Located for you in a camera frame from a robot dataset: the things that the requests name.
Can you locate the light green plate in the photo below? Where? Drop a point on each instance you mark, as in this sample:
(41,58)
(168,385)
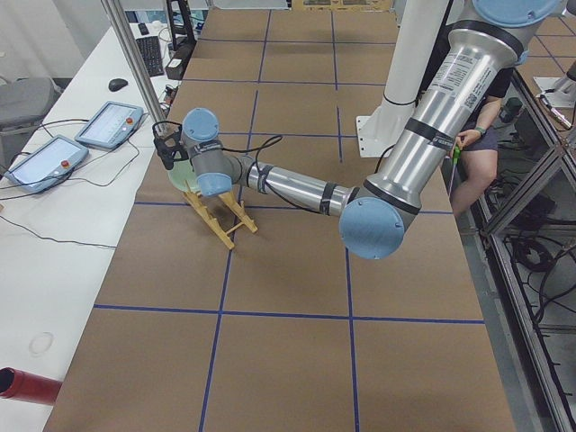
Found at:
(183,177)

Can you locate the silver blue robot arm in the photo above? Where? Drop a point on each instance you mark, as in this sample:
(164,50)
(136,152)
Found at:
(487,37)

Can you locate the wooden dish rack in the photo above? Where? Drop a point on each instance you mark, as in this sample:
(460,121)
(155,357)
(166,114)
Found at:
(223,216)

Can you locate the seated person in black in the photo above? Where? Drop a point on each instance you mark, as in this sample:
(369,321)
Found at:
(478,143)

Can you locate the far teach pendant tablet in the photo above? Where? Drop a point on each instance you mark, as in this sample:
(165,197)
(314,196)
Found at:
(111,125)

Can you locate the teach pendant tablet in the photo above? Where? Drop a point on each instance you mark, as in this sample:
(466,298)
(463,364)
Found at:
(47,165)
(111,125)

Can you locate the black computer mouse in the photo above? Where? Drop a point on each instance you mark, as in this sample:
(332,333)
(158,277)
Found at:
(117,84)

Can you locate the black keyboard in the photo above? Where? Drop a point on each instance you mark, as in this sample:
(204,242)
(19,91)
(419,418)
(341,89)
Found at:
(150,51)

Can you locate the near teach pendant tablet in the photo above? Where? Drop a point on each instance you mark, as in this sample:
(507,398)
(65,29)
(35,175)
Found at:
(47,165)

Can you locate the grey office chair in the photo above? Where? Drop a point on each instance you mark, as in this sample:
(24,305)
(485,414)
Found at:
(27,101)

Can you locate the red cylinder tube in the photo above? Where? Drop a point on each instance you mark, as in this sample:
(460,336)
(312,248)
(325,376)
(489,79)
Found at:
(19,385)

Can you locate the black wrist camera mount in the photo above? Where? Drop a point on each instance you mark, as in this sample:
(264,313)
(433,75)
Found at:
(167,141)

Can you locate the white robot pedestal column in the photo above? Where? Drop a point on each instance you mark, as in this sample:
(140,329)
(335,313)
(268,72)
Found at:
(419,22)

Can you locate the aluminium frame post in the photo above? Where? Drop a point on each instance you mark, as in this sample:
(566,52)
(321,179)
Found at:
(119,22)

